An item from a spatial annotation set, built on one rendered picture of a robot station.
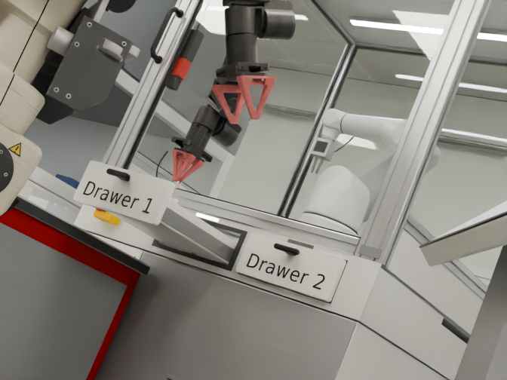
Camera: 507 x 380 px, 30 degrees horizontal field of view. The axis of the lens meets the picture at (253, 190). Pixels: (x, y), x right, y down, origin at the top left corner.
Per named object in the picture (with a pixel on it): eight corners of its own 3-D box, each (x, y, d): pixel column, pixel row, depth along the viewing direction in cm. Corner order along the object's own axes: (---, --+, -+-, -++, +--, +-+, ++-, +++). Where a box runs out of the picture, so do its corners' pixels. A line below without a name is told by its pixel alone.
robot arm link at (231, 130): (219, 80, 240) (233, 96, 234) (246, 102, 248) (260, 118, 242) (187, 114, 242) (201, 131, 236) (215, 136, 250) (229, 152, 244)
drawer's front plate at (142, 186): (153, 224, 219) (172, 181, 221) (72, 199, 237) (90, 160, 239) (158, 227, 220) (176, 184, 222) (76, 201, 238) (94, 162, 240)
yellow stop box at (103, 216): (107, 220, 268) (118, 197, 270) (90, 214, 273) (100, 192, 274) (118, 226, 272) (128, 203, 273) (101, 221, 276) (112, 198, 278)
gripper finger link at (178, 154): (160, 174, 236) (176, 142, 238) (177, 186, 241) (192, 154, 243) (178, 179, 231) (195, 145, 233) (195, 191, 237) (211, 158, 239)
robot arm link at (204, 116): (198, 100, 240) (213, 102, 236) (214, 113, 245) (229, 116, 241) (185, 124, 239) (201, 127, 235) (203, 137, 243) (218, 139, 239)
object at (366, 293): (359, 320, 220) (381, 263, 223) (72, 225, 282) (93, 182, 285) (490, 406, 293) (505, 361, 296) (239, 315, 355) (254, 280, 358)
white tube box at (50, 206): (42, 214, 242) (48, 200, 243) (19, 206, 246) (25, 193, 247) (69, 230, 253) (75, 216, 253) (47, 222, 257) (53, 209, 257)
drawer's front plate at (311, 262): (327, 301, 224) (344, 258, 227) (235, 271, 242) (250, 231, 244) (330, 303, 226) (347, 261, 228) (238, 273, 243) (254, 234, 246)
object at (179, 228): (155, 219, 222) (166, 196, 223) (83, 197, 237) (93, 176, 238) (244, 274, 252) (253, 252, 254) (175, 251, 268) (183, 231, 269)
